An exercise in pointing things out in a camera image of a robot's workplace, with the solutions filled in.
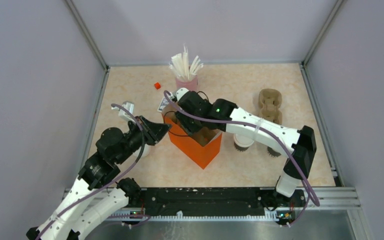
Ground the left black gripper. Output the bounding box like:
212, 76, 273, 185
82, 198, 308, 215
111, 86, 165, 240
115, 114, 173, 164

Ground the orange paper bag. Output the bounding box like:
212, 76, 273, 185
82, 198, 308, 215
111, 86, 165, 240
161, 105, 222, 169

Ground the white plastic cup lid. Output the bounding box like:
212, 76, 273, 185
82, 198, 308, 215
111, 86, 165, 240
233, 134, 255, 148

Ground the black paper coffee cup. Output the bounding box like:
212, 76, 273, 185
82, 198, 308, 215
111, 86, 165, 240
234, 143, 249, 152

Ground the brown pulp cup carrier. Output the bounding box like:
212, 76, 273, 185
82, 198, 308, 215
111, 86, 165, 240
191, 127, 218, 147

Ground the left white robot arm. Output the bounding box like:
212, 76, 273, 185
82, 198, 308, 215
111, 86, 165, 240
26, 116, 172, 240

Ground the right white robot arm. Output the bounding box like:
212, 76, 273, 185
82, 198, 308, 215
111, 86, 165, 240
164, 88, 317, 206

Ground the pink straw holder cup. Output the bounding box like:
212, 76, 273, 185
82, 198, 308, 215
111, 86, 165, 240
175, 76, 199, 92

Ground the blue playing card box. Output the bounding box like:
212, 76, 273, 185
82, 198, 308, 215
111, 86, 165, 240
157, 97, 170, 113

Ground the small orange cube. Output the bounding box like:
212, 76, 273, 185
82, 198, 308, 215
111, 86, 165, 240
154, 82, 161, 90

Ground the white wrapped straws bundle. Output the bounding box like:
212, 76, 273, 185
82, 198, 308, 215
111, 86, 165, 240
168, 44, 204, 83

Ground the stack of paper cups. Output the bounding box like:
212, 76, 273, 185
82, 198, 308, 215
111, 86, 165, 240
267, 147, 282, 158

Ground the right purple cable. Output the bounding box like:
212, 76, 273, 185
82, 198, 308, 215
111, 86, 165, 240
163, 90, 321, 226

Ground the purple cable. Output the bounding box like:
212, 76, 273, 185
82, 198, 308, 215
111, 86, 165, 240
34, 103, 146, 240
163, 90, 321, 226

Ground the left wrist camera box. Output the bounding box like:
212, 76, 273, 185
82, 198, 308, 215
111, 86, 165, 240
118, 101, 135, 122

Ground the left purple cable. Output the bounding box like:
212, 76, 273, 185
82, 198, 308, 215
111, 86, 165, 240
34, 103, 146, 240

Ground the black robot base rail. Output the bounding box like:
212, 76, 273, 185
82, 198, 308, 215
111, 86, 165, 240
125, 187, 306, 220

